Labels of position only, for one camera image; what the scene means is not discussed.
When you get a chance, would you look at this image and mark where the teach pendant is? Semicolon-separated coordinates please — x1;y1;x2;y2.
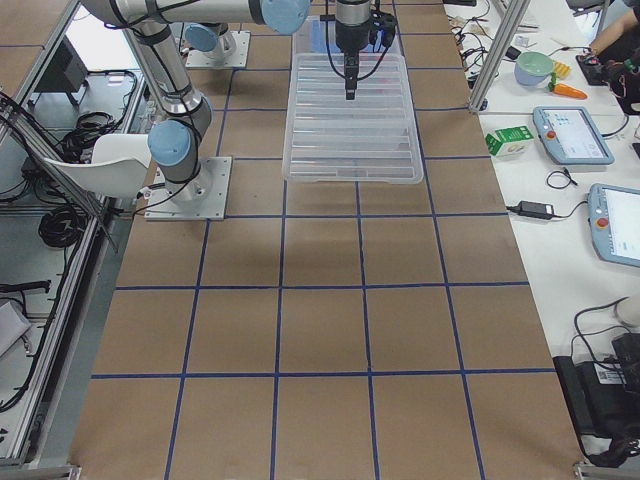
532;106;615;166
587;183;639;267

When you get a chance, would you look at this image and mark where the clear plastic box lid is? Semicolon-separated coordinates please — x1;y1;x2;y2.
282;53;423;184

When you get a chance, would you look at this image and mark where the toy carrot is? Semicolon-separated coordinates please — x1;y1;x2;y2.
547;73;588;100

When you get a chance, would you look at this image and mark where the near teach pendant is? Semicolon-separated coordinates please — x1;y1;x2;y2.
587;183;639;267

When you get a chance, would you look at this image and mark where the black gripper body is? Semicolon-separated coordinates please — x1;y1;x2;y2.
335;0;395;55

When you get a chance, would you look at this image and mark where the green white carton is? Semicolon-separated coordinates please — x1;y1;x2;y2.
485;125;534;157

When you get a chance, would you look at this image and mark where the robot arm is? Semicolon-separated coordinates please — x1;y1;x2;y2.
184;23;237;63
83;1;397;199

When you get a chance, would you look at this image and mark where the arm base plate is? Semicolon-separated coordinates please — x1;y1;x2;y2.
185;25;251;70
143;156;232;221

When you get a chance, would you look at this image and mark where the white chair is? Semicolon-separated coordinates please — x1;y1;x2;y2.
44;134;151;198

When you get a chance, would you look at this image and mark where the yellow toy corn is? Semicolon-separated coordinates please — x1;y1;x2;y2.
553;61;571;80

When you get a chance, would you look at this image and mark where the clear plastic storage box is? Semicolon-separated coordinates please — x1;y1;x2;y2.
293;11;400;56

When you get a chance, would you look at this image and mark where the far teach pendant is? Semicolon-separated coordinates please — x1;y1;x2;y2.
532;106;615;166

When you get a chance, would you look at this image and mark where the black power adapter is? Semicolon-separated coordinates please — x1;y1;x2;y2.
518;200;555;220

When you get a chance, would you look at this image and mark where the green bowl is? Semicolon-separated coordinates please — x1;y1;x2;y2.
514;51;554;86

